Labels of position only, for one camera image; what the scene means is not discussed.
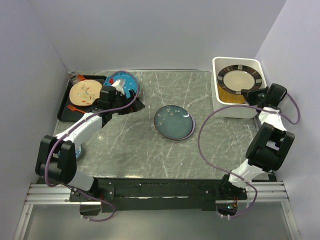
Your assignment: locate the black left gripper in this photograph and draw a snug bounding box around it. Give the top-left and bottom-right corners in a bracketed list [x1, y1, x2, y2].
[110, 89, 145, 115]

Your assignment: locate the orange plastic spoon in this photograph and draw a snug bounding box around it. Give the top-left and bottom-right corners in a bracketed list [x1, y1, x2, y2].
[75, 74, 86, 83]

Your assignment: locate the dark blue floral plate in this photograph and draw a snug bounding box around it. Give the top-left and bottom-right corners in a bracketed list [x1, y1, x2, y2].
[153, 105, 196, 141]

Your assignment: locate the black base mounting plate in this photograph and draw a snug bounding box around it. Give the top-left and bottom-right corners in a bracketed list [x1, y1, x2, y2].
[37, 176, 248, 213]

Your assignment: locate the clear glass cup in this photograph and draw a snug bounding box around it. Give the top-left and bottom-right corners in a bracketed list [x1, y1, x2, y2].
[67, 72, 79, 85]

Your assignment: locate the orange polka dot plate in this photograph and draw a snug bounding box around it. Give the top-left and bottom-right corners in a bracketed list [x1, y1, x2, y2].
[217, 84, 245, 104]

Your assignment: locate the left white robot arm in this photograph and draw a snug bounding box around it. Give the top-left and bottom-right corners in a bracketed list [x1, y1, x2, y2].
[35, 86, 145, 201]

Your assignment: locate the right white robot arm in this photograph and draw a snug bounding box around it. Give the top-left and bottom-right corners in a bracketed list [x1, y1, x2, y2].
[218, 83, 295, 199]

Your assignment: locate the orange plastic fork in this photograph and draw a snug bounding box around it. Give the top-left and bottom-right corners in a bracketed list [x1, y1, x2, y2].
[67, 104, 86, 114]

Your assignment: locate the black serving tray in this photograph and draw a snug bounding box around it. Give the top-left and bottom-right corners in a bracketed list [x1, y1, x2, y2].
[56, 81, 91, 122]

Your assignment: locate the floral beige plate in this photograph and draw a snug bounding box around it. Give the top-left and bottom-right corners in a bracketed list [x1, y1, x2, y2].
[69, 79, 102, 107]

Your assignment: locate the aluminium rail frame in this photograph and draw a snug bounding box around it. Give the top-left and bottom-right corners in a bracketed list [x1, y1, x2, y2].
[14, 183, 300, 240]

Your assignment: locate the white plastic bin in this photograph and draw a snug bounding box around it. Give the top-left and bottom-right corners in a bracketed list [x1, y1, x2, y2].
[211, 56, 267, 119]

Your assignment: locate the blue polka dot plate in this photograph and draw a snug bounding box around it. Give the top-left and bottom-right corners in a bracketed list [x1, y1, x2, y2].
[103, 71, 138, 98]

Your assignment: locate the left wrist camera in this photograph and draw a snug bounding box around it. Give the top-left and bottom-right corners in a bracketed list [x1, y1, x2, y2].
[111, 78, 125, 95]

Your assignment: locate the brown rimmed beige plate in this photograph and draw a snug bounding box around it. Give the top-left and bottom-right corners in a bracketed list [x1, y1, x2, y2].
[216, 64, 262, 95]

